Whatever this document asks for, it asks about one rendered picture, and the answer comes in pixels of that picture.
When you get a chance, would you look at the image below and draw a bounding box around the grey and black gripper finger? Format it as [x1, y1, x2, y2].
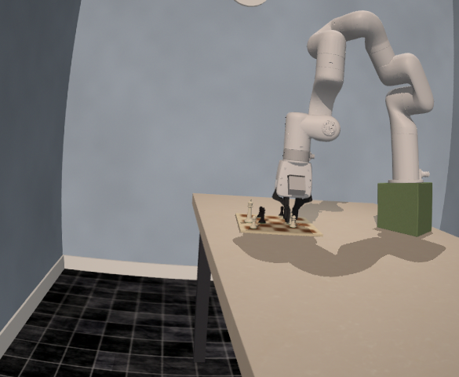
[272, 188, 290, 223]
[292, 196, 312, 222]

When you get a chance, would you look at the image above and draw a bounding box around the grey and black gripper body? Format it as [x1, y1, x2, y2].
[275, 159, 312, 198]

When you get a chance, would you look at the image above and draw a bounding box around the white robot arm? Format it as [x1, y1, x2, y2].
[283, 10, 434, 183]

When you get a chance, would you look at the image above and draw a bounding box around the brown and cream chessboard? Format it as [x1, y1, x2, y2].
[235, 213, 323, 236]

